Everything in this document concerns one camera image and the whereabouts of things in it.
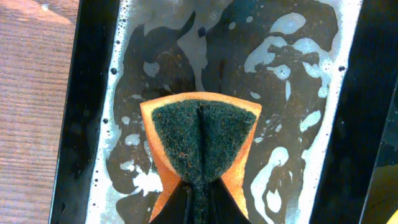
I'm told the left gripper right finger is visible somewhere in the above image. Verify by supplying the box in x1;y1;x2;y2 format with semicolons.
209;178;251;224

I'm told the black round serving tray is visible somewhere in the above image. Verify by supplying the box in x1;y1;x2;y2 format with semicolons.
359;80;397;224

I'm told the orange green scrub sponge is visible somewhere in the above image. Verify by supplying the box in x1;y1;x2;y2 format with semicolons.
140;92;262;223

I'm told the black rectangular wash tray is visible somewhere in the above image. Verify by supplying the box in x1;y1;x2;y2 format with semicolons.
49;1;397;223

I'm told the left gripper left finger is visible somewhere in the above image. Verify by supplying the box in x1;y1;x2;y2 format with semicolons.
149;181;190;224

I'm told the yellow plate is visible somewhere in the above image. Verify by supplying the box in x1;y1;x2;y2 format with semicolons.
386;211;398;224

